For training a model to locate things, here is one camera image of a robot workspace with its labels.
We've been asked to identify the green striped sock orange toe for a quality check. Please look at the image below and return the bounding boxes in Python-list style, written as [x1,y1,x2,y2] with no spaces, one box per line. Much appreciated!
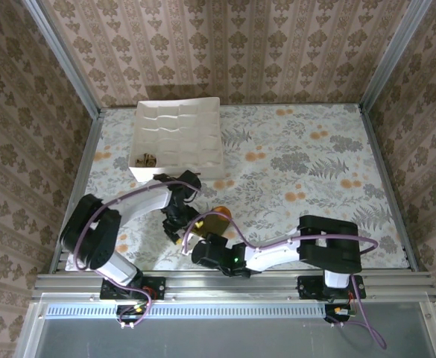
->
[193,204,233,240]

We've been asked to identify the brown argyle sock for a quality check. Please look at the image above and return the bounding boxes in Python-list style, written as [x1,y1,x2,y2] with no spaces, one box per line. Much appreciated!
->
[134,151,159,168]

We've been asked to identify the white divided organizer box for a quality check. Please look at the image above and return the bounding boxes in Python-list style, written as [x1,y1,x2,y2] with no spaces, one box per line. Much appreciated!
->
[127,96,224,183]

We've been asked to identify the floral patterned table cover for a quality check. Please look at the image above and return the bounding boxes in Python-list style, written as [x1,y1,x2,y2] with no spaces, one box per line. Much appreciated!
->
[65,103,412,271]

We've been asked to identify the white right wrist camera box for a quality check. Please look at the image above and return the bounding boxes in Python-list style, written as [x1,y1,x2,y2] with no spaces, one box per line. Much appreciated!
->
[181,226,204,257]

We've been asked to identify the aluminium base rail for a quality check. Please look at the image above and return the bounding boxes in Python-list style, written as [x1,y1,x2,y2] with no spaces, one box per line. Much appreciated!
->
[31,271,436,302]

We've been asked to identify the white slotted cable duct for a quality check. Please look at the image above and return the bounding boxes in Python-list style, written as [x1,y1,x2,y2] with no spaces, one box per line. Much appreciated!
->
[44,302,327,320]

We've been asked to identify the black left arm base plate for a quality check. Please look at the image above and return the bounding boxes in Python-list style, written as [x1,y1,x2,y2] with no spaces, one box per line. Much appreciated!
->
[100,276,166,301]

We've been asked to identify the grey lower enclosure panel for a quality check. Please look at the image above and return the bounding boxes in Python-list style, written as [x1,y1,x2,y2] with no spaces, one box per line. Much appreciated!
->
[16,292,436,358]

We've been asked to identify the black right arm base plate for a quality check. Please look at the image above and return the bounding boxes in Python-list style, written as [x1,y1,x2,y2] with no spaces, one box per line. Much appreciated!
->
[297,275,367,301]

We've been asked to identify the black cable junction bracket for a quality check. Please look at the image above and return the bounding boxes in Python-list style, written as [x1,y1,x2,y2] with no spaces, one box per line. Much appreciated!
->
[323,304,357,324]
[115,304,148,324]

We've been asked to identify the aluminium side rail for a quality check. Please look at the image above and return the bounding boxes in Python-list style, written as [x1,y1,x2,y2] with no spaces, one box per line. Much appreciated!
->
[358,104,420,271]
[48,110,104,274]

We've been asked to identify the aluminium corner post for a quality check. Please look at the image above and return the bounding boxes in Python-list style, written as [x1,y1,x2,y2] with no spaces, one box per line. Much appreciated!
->
[358,0,433,113]
[22,0,104,119]

